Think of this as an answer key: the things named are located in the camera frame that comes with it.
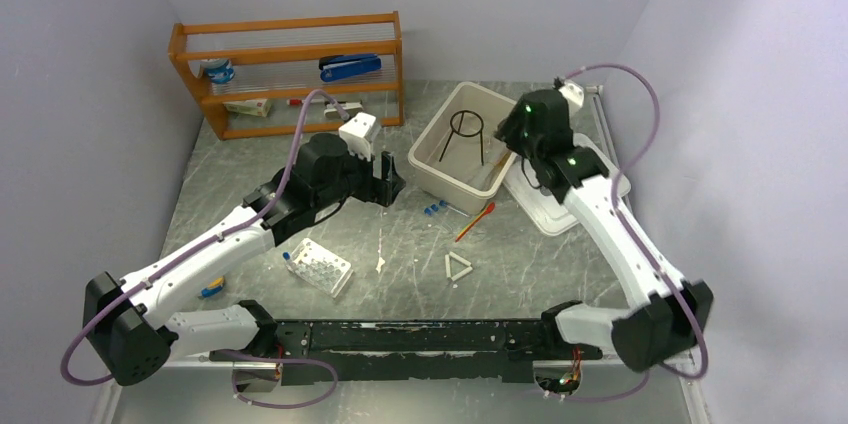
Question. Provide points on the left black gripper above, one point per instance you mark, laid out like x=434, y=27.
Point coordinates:
x=380, y=190

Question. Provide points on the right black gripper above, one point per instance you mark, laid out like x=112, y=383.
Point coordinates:
x=507, y=129

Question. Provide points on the black wire tripod stand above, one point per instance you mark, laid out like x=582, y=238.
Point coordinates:
x=456, y=125

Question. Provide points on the metal crucible tongs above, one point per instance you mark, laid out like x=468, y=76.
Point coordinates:
x=480, y=179

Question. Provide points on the blue capped small tubes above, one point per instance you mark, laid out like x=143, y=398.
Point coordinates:
x=436, y=208

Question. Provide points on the red plastic spatula spoon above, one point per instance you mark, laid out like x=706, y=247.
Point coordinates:
x=488, y=209

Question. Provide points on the white clay triangle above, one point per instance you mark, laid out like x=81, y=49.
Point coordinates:
x=456, y=267

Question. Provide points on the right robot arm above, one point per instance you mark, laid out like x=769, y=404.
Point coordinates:
x=666, y=314

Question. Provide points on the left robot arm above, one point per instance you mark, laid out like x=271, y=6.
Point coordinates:
x=135, y=323

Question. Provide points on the beige plastic bin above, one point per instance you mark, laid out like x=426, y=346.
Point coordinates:
x=448, y=180

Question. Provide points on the beige whiteboard eraser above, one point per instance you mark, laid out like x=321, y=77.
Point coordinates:
x=341, y=109

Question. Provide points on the white plastic bin lid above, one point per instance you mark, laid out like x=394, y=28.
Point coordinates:
x=548, y=216

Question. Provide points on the white test tube rack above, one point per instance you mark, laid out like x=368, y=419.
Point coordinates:
x=319, y=267

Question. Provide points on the red capped marker pen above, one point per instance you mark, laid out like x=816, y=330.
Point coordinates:
x=298, y=102

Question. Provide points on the blue stapler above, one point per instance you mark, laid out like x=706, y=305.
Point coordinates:
x=338, y=67

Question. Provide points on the orange wooden shelf rack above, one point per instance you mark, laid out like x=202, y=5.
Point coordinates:
x=278, y=60

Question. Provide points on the small white cardboard box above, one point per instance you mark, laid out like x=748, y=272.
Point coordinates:
x=259, y=107

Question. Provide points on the blue white tape roll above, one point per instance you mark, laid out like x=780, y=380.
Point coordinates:
x=217, y=70

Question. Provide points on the yellow blue small block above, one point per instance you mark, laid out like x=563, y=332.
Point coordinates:
x=213, y=288

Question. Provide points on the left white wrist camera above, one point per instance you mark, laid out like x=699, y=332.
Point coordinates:
x=359, y=134

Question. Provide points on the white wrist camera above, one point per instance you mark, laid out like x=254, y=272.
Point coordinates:
x=359, y=134
x=573, y=93

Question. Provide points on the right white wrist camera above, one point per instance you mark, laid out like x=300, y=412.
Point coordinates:
x=573, y=93

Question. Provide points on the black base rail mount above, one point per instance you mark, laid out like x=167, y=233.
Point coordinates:
x=506, y=349

